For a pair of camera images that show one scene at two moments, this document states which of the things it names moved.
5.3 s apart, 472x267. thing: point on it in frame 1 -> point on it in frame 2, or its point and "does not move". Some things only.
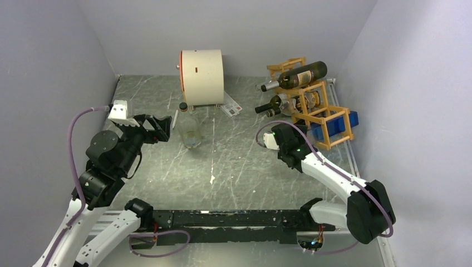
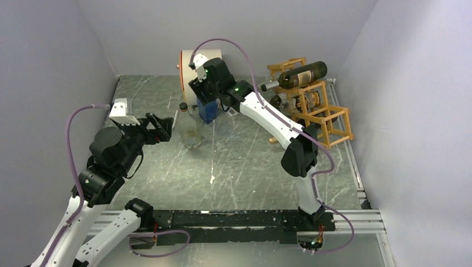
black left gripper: [162, 124] does not move
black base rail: [279, 227] does not move
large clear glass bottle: [188, 127] does not move
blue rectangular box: [335, 125] -> [208, 112]
